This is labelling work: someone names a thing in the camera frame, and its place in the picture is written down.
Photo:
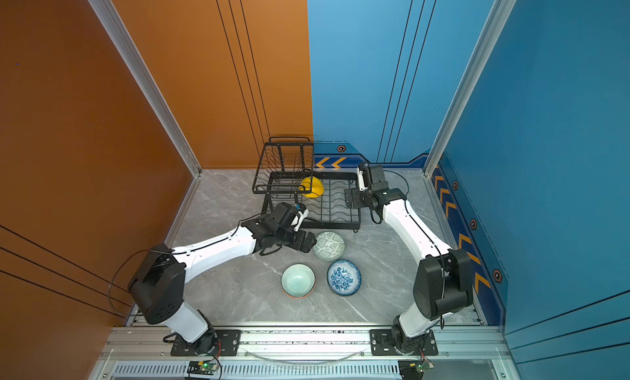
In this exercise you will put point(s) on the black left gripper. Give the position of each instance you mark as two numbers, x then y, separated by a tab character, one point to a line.
300	244

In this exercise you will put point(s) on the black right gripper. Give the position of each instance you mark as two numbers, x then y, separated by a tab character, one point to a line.
356	198

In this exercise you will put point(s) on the grey-green patterned bowl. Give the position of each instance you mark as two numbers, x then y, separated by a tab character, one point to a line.
329	247

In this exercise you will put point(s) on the mint green bowl red rim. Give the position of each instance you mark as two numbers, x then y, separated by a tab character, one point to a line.
298	281

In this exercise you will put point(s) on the yellow bowl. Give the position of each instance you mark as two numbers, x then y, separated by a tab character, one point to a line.
311	188

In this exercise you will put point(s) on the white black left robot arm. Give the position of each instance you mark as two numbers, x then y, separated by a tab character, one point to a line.
158	285

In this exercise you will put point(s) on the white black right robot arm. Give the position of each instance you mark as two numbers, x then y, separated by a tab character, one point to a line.
444	279

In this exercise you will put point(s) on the blue white floral bowl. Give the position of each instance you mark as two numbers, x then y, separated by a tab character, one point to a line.
344	278

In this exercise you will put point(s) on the green circuit board left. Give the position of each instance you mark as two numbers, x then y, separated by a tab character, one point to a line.
202	369

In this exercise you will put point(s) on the green circuit board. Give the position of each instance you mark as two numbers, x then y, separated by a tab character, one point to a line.
202	369
414	369

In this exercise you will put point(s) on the green circuit board right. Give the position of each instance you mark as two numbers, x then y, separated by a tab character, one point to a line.
414	369

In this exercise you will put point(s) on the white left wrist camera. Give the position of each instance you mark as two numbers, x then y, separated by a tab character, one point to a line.
301	215

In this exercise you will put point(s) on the black wire dish rack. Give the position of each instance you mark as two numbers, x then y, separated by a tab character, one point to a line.
288	172

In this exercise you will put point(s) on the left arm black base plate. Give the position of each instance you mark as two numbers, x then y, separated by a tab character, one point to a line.
221	343

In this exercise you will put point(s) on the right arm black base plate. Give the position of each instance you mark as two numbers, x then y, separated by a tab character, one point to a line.
383	342

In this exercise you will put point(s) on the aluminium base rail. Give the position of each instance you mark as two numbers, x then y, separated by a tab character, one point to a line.
305	351

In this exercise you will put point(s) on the aluminium corner post right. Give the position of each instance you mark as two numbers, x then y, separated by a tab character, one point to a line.
490	34

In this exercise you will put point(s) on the aluminium corner post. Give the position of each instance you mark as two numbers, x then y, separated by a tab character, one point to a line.
127	49
490	34

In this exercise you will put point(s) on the aluminium corner post left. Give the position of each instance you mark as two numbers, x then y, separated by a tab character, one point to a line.
127	49

